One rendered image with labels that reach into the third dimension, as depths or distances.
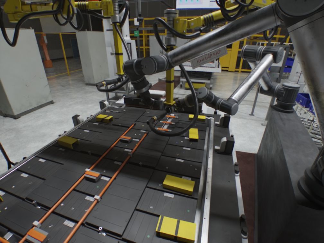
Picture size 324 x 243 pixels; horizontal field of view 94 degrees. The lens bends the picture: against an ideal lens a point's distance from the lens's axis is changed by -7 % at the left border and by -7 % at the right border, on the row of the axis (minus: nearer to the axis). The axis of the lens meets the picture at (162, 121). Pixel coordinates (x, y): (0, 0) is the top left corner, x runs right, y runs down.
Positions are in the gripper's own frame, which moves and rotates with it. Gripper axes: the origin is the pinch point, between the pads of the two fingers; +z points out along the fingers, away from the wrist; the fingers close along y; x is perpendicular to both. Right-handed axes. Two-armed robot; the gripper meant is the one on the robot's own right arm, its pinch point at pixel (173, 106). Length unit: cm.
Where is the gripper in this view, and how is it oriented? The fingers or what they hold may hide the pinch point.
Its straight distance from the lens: 156.6
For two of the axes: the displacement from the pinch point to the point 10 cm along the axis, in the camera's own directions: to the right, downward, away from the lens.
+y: 4.2, 8.9, 1.5
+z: -7.3, 2.4, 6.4
